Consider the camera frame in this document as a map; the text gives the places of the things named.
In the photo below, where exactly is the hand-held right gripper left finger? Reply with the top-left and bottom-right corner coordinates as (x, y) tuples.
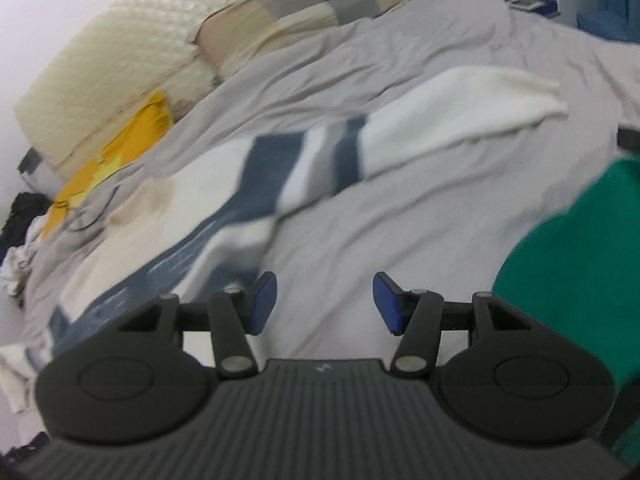
(116, 271), (279, 380)

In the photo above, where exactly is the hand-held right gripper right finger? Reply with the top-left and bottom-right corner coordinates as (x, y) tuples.
(372, 271), (540, 377)

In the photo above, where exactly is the white navy striped sweater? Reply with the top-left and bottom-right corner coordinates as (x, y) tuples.
(0, 66), (570, 413)

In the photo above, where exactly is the white clothes pile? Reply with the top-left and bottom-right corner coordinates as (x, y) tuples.
(0, 216), (48, 306)

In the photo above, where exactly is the black clothes pile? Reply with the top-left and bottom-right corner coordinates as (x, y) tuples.
(0, 192), (53, 263)

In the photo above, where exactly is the grey bed sheet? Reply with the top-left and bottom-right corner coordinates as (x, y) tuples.
(20, 0), (640, 361)

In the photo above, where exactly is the person's green top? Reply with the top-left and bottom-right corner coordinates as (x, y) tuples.
(491, 156), (640, 471)

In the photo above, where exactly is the yellow pillow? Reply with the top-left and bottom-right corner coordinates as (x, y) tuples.
(40, 91), (173, 241)

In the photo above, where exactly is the cream quilted headboard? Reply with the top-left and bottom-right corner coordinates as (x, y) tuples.
(14, 0), (431, 181)

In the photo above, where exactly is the plaid pillow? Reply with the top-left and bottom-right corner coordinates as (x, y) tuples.
(192, 0), (408, 78)

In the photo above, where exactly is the blue cloth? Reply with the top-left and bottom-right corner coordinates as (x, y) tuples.
(576, 5), (640, 43)

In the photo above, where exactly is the black cable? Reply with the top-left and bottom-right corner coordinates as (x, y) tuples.
(52, 185), (123, 233)

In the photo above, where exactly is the grey wall socket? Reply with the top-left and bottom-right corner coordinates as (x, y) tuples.
(18, 147), (43, 177)

